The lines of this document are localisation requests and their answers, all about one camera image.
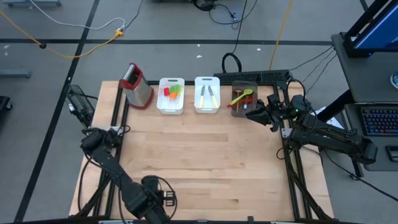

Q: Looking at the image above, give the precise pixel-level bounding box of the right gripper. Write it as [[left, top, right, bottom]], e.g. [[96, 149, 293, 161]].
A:
[[244, 93, 294, 134]]

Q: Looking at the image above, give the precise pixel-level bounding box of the green silicone spoon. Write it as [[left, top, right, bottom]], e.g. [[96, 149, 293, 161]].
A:
[[229, 88, 254, 106]]

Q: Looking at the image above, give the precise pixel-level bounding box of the red silicone spoon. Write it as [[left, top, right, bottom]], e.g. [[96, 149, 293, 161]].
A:
[[226, 95, 254, 110]]

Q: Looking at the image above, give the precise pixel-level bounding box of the light wooden spoon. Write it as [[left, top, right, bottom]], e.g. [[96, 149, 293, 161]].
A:
[[234, 88, 244, 113]]

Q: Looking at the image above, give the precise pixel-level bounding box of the cream-handled knife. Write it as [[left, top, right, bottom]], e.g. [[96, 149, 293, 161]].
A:
[[198, 85, 206, 109], [207, 85, 220, 110]]

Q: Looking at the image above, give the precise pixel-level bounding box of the grey translucent plastic bin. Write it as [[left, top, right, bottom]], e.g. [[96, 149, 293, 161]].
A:
[[231, 82, 259, 121]]

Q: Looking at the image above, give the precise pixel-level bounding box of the white plastic bin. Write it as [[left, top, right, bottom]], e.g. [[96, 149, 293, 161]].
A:
[[156, 77, 186, 115], [193, 76, 221, 114]]

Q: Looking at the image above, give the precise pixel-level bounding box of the white box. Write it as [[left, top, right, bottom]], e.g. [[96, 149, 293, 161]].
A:
[[310, 106, 345, 130]]

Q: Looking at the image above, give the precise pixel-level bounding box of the grey desk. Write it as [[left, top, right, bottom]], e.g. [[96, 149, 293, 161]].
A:
[[331, 32, 398, 172]]

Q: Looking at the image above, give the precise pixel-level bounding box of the black keyboard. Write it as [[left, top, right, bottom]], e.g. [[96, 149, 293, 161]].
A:
[[360, 105, 398, 137]]

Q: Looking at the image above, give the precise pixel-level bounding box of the black mesh control box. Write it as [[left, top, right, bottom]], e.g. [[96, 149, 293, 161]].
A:
[[64, 84, 96, 128]]

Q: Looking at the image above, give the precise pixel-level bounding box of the black desk device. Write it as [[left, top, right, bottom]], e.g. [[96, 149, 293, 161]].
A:
[[385, 144, 398, 162]]

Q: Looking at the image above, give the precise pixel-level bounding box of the computer monitor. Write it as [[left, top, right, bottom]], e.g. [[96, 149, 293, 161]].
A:
[[343, 0, 398, 58]]

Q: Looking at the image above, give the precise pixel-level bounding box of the black caster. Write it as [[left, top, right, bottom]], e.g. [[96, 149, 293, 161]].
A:
[[0, 95, 13, 111]]

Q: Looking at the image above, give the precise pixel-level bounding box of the grey table foot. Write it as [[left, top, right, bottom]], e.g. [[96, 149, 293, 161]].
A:
[[2, 0, 62, 7], [0, 68, 32, 78]]

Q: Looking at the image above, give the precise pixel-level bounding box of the black perforated cable tray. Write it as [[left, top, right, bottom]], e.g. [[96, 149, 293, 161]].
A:
[[213, 69, 292, 85]]

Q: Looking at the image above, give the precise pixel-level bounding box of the black looped cable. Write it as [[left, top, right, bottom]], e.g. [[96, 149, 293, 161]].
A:
[[221, 0, 249, 74]]

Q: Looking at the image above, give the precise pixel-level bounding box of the thin black cable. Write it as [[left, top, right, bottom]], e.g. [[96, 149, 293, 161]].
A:
[[322, 149, 398, 203], [289, 45, 336, 72]]

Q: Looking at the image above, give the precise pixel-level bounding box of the black aluminium table frame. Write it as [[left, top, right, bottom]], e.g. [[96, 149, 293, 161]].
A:
[[70, 80, 335, 224]]

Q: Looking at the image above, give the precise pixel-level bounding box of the thick black cable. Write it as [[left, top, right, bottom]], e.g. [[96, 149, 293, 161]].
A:
[[76, 152, 105, 212]]

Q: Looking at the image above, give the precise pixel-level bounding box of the yellow hanging cord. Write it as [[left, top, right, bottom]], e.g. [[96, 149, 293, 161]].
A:
[[269, 0, 295, 71]]

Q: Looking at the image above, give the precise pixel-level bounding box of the red-handled steel box grater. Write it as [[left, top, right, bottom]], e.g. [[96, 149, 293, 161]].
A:
[[119, 62, 155, 110]]

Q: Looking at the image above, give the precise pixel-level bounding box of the black cable bundle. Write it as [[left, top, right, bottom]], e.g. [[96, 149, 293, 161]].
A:
[[192, 0, 259, 30]]

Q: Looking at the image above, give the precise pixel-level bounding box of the white cable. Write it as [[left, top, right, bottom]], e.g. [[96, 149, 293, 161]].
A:
[[29, 0, 127, 31]]

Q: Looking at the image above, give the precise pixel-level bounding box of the yellow extension cable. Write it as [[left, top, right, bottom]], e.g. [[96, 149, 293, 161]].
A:
[[0, 9, 126, 59]]

